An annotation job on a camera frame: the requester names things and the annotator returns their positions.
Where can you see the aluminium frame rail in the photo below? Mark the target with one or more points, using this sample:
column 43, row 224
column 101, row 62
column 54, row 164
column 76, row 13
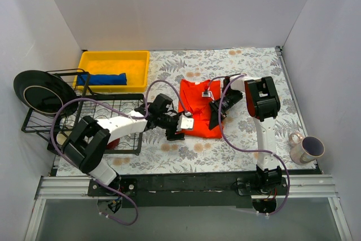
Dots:
column 301, row 186

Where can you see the orange t shirt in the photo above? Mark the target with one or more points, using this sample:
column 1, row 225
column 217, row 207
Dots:
column 191, row 95

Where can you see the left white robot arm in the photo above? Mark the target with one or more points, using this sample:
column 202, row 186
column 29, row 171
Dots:
column 88, row 141

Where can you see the blue rolled t shirt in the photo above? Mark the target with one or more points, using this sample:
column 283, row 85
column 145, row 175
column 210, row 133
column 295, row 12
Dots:
column 99, row 80

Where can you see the purple ceramic mug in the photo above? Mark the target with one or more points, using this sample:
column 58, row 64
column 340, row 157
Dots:
column 305, row 149

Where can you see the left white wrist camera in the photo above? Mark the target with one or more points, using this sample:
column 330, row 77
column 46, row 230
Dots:
column 185, row 121

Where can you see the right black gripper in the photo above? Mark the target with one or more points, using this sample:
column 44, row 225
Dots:
column 219, row 108

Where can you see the yellow plastic bin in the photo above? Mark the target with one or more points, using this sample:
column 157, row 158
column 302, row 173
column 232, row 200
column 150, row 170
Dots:
column 134, row 64

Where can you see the cream cup in rack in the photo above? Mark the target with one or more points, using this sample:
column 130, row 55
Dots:
column 61, row 138

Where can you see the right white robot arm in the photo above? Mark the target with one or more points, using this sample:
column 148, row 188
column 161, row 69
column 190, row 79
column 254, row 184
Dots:
column 263, row 105

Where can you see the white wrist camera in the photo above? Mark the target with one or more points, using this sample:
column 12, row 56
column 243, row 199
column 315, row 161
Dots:
column 207, row 94
column 185, row 121

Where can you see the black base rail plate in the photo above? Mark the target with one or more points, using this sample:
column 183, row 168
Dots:
column 232, row 189

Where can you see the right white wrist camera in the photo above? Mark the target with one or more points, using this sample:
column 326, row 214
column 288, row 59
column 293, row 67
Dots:
column 207, row 94

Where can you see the black wire dish rack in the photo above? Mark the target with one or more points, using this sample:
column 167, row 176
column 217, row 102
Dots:
column 40, row 124

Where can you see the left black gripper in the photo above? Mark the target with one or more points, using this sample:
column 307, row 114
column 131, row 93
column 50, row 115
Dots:
column 175, row 127

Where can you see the floral table mat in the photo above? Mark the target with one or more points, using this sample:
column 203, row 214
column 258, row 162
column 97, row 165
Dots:
column 237, row 152

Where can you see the red bowl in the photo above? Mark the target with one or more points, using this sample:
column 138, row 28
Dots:
column 113, row 144

